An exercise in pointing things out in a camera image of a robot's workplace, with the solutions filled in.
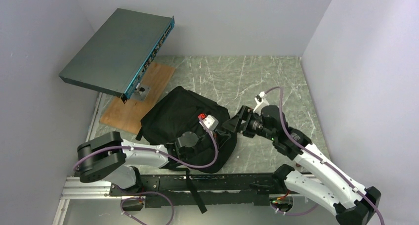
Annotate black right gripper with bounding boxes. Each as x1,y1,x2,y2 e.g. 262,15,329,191
222,104,276,140

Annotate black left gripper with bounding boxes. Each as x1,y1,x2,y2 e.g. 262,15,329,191
184,128,231,160

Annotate black student backpack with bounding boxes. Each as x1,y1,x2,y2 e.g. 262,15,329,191
135,86,238,214

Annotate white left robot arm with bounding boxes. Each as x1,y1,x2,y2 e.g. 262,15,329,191
73,131,223,195

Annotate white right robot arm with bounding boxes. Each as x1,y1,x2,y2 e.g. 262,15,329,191
222,105,384,225

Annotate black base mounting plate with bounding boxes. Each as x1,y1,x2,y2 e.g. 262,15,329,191
109,173,288,206

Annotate brown wooden board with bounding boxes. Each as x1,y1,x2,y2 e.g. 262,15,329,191
99,62,175,135

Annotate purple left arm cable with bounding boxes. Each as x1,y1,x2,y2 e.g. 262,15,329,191
72,118,219,225

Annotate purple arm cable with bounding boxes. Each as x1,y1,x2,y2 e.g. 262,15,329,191
263,86,385,225
72,118,219,225

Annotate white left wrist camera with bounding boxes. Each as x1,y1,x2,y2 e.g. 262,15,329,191
198,114,219,131

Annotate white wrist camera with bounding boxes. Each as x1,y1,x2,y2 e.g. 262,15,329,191
198,114,219,131
253,91,270,115

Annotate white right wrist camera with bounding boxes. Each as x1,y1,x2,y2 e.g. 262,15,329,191
253,91,270,115

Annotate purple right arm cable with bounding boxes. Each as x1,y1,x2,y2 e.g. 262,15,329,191
263,86,385,225

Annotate grey metal stand bracket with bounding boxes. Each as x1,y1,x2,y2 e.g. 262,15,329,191
130,83,151,102

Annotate grey network switch box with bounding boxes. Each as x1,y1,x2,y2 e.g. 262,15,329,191
59,8,175,102

